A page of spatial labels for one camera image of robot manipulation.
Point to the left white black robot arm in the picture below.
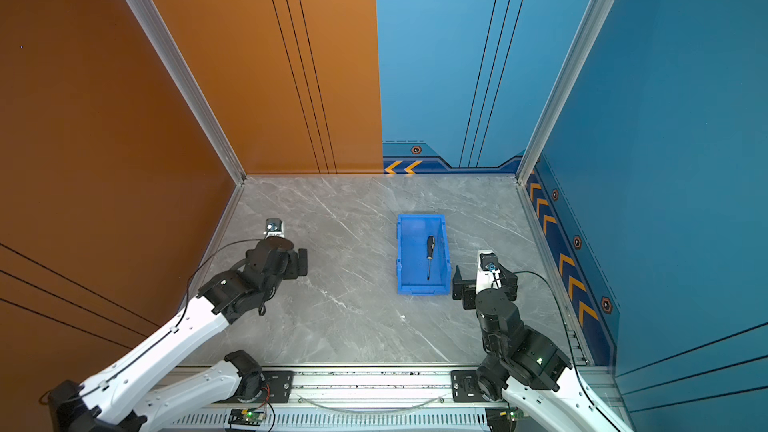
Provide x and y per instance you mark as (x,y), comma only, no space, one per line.
(125,396)

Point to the left green circuit board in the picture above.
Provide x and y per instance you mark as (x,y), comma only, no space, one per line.
(246,419)

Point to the aluminium front rail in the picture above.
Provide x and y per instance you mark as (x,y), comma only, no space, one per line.
(371,398)

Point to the black yellow screwdriver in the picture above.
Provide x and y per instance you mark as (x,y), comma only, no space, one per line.
(431,244)

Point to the right small circuit board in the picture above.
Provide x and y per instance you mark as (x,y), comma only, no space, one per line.
(506,420)

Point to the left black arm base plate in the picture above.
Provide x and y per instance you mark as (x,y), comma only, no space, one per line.
(275,388)

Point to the blue plastic bin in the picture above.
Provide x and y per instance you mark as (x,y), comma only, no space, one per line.
(411,264)

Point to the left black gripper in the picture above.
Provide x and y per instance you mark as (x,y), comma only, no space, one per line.
(294,269)

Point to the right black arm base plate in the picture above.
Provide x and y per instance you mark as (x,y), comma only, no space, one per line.
(465,385)

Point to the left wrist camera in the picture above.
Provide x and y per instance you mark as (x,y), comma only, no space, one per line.
(274,227)

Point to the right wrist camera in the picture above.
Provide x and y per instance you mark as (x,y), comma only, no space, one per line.
(487,264)

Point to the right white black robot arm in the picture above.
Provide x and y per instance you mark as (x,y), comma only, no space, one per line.
(523,367)

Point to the left aluminium corner post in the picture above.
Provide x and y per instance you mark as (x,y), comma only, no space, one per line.
(165,46)

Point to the aluminium corner post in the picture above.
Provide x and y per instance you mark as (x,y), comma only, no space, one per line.
(165,46)
(584,39)

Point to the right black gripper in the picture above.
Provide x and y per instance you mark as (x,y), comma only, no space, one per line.
(468,288)

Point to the right aluminium corner post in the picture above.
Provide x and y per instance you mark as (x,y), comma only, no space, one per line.
(584,39)

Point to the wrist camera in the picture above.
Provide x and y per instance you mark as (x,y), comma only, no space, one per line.
(487,264)
(274,227)

